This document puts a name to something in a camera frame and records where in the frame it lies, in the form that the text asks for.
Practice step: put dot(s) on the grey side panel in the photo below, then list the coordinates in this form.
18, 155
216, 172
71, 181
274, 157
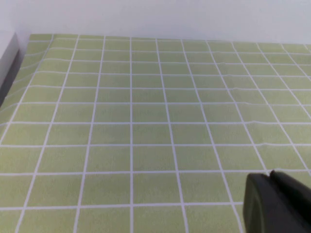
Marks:
7, 60

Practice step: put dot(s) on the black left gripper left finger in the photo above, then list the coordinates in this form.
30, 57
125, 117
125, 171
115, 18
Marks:
255, 206

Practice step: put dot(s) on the green checked tablecloth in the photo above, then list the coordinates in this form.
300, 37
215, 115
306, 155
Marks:
145, 121

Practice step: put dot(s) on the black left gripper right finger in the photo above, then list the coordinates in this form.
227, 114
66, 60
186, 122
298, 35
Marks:
294, 191

